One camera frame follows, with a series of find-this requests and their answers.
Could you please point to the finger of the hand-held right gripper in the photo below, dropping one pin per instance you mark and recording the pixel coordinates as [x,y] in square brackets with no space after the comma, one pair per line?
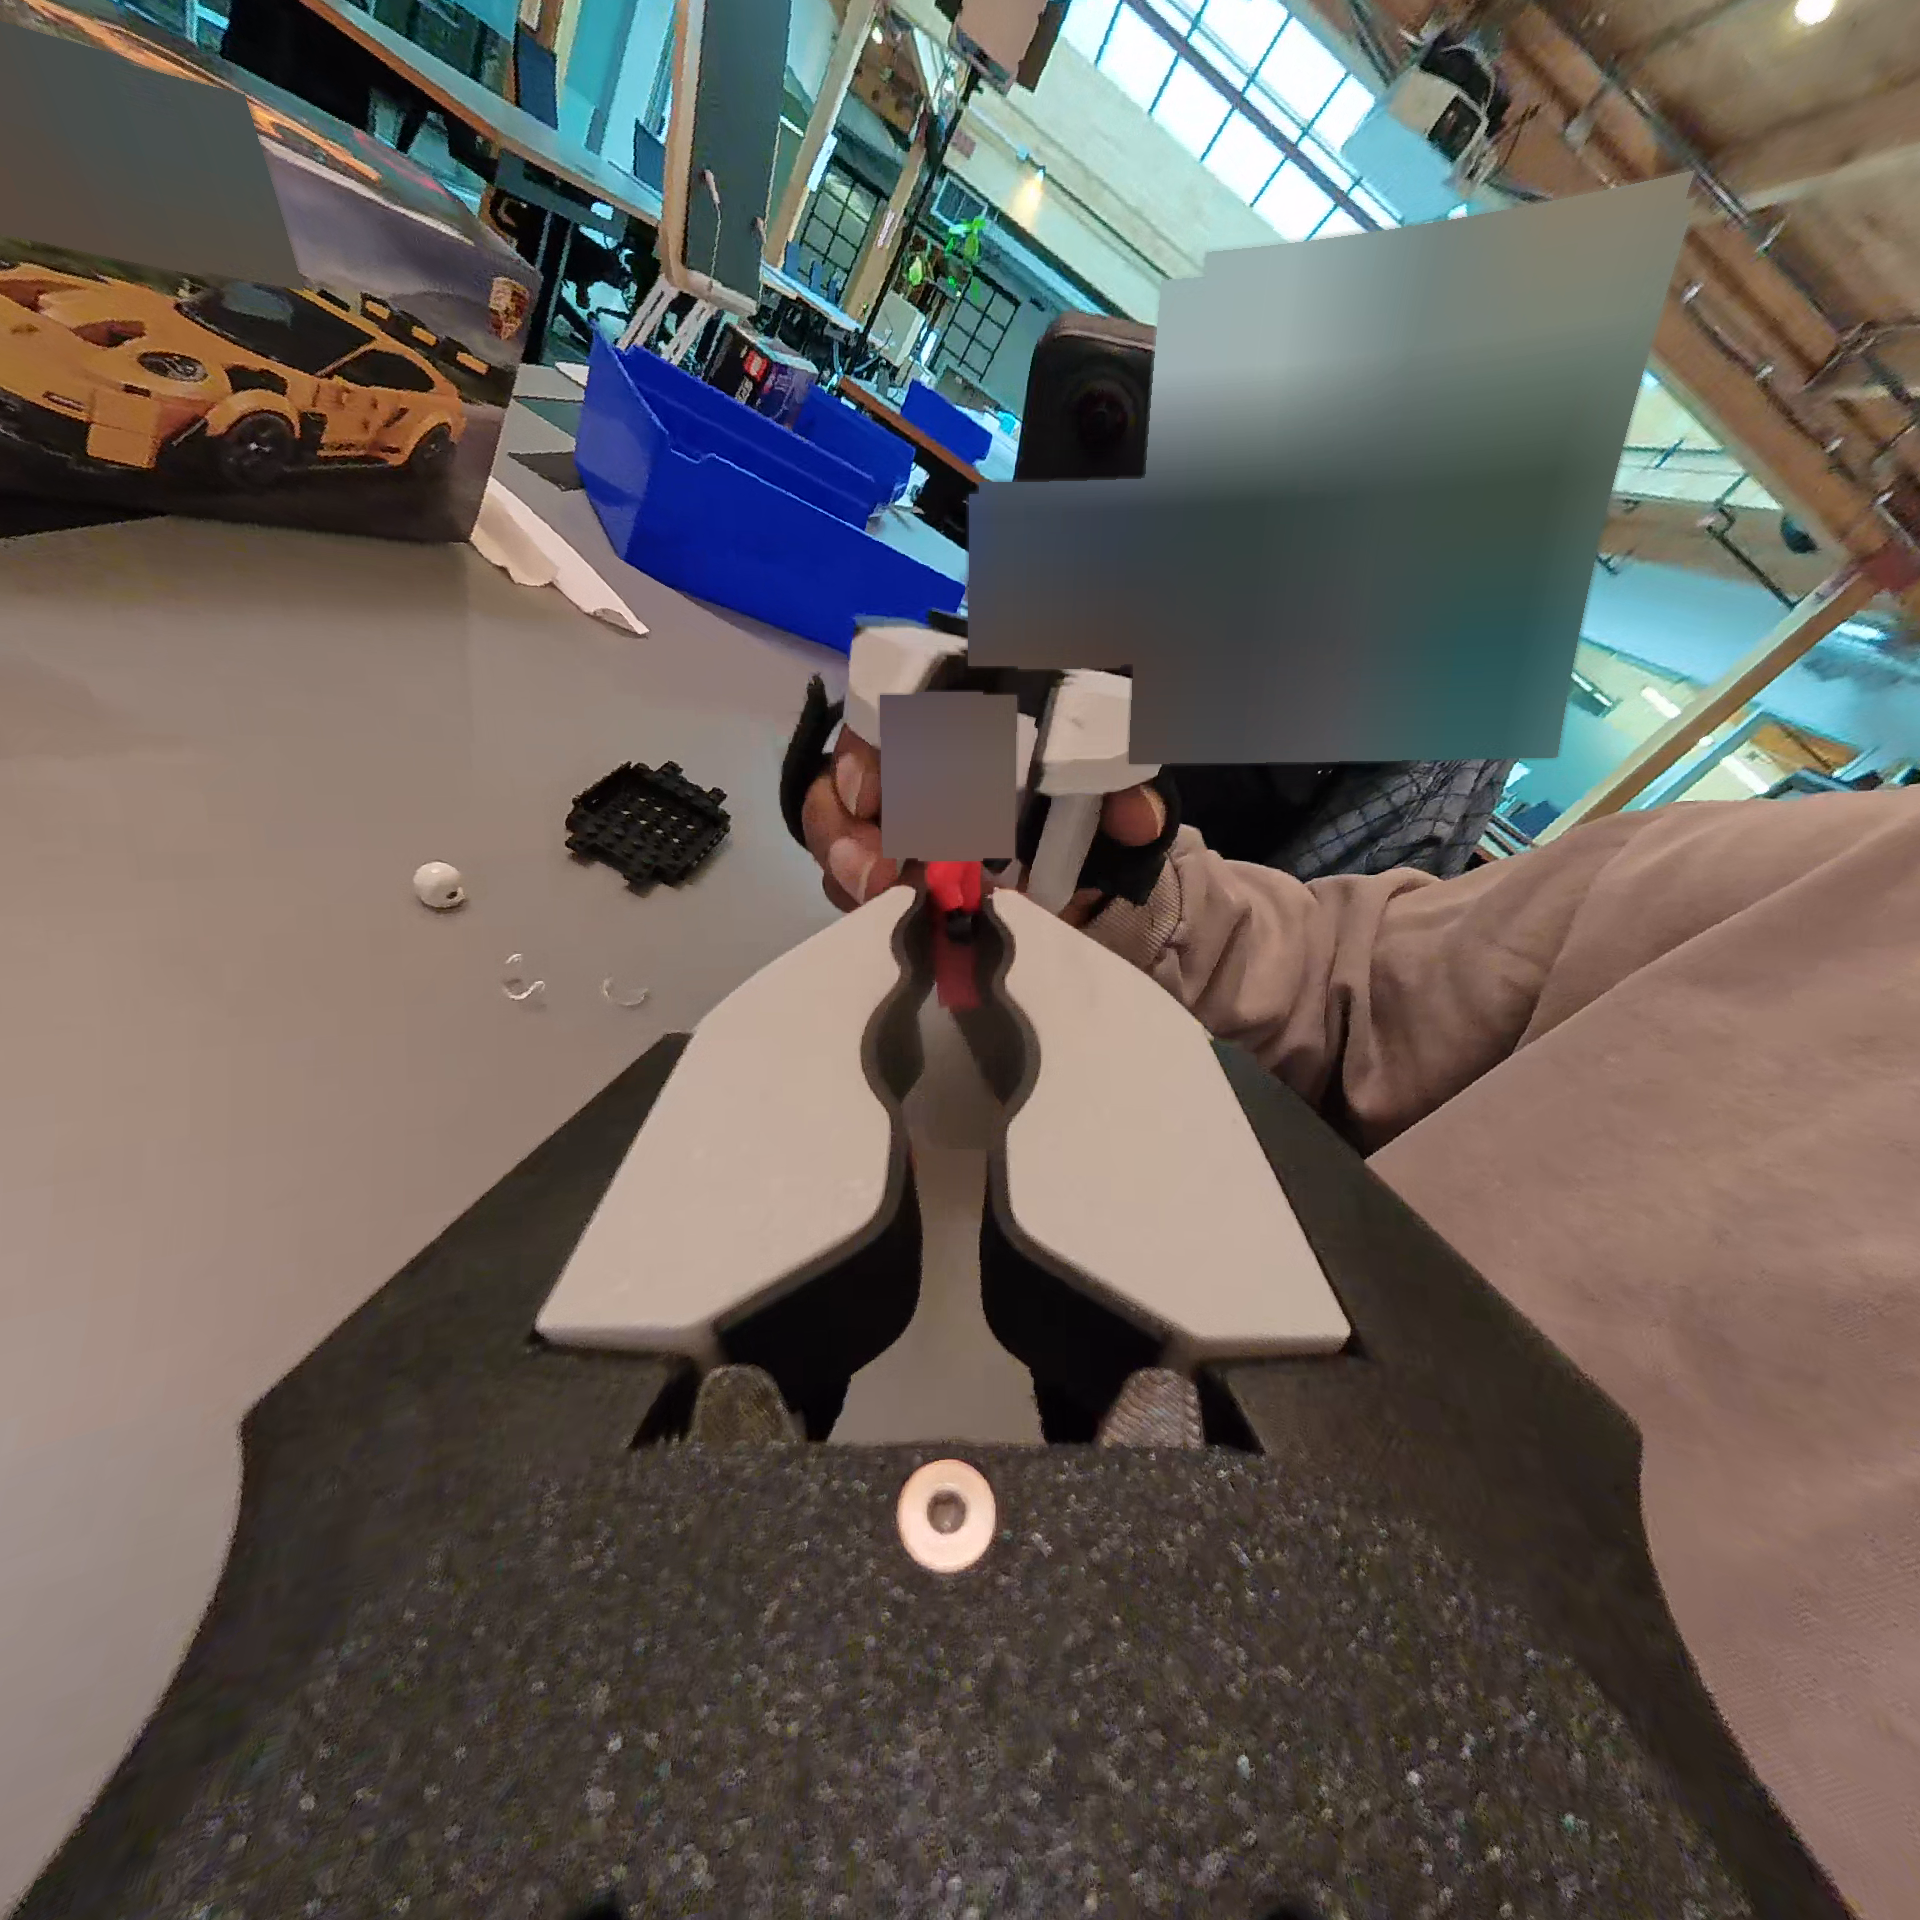
[916,669]
[1069,839]

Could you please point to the white ceiling box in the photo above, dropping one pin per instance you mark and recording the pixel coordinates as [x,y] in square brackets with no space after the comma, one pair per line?
[1447,98]

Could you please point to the yellow car picture box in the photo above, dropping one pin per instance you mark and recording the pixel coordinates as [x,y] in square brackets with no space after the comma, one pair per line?
[300,406]

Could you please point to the white toy helmet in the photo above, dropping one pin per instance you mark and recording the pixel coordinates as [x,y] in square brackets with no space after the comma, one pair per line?
[437,886]

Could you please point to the black brick chassis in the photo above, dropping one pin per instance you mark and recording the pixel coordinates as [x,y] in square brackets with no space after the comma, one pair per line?
[647,825]

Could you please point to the person's right forearm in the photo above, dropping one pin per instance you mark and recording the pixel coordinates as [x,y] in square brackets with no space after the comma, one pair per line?
[1501,961]

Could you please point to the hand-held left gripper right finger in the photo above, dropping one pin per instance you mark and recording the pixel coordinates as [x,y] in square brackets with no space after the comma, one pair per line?
[1170,1185]

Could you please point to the red toy minifigure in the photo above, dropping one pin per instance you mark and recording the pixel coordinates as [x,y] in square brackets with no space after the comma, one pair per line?
[953,901]

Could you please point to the large blue plastic bin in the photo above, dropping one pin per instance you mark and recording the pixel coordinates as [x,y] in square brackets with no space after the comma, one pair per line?
[721,555]

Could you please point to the studio light panel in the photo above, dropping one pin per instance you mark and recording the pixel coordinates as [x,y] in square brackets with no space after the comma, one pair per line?
[1014,37]

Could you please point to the person's right hand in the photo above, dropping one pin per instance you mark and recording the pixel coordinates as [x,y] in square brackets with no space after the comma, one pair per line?
[849,819]

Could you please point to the torn white paper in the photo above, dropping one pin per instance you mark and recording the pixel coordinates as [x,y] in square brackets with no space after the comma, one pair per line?
[541,547]

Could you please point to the dark printed box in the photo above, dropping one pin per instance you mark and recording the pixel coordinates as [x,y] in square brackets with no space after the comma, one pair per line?
[773,382]

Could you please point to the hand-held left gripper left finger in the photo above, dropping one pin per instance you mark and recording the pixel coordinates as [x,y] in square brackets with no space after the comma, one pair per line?
[721,1170]

